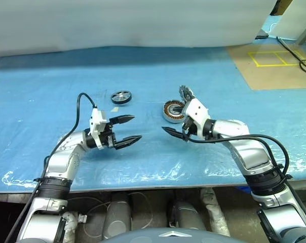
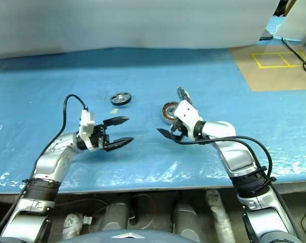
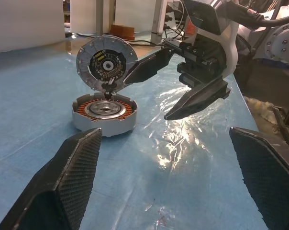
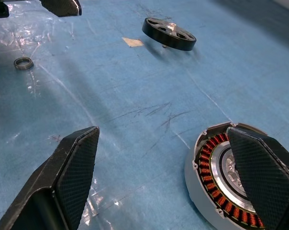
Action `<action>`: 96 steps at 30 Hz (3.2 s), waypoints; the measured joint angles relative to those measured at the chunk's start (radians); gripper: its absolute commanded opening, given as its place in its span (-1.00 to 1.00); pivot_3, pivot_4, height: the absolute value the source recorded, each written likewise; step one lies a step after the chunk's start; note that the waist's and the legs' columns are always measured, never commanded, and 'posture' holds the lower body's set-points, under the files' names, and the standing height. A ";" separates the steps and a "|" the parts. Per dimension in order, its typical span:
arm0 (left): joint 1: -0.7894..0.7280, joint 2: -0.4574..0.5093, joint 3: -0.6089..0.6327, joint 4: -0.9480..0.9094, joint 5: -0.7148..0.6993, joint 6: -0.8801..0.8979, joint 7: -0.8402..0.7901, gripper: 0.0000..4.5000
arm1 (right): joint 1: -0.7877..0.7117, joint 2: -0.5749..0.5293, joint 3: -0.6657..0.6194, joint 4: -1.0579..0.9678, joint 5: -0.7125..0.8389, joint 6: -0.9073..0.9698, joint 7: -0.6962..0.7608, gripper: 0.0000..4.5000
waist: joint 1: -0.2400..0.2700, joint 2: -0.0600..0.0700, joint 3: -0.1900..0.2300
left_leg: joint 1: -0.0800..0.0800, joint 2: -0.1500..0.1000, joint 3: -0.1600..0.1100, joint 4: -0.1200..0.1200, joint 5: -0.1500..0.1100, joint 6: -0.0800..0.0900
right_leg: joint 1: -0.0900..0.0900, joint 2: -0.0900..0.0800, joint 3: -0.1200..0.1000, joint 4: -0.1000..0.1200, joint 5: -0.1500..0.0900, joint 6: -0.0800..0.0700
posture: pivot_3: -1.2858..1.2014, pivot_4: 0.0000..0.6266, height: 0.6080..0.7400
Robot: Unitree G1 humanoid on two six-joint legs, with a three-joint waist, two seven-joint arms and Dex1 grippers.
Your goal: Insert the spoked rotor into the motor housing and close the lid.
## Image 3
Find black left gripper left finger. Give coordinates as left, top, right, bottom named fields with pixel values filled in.
left=0, top=127, right=103, bottom=230

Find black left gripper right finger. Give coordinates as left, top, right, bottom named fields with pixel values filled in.
left=229, top=126, right=289, bottom=230

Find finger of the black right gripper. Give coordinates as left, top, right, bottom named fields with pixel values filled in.
left=123, top=47, right=178, bottom=85
left=163, top=77, right=232, bottom=121

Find silver motor cover with circuit board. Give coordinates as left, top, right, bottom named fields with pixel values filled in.
left=76, top=34, right=137, bottom=94

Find grey motor base with windings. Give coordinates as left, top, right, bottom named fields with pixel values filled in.
left=72, top=93, right=138, bottom=138

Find brown wooden block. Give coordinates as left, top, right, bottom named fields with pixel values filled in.
left=110, top=23, right=135, bottom=41

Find white power strip with plugs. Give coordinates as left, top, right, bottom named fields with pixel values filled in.
left=163, top=0, right=185, bottom=40

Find white board panel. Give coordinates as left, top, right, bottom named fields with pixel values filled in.
left=114, top=0, right=157, bottom=32
left=70, top=0, right=98, bottom=32

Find blue table mat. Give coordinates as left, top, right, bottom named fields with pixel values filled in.
left=0, top=31, right=264, bottom=230

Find white backdrop sheet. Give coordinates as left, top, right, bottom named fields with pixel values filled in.
left=0, top=0, right=65, bottom=54

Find black cable on table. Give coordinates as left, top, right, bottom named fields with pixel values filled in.
left=125, top=39, right=165, bottom=48

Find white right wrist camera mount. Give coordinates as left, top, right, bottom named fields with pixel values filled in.
left=182, top=0, right=239, bottom=81

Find grey metal post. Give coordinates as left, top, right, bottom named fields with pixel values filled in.
left=96, top=0, right=105, bottom=36

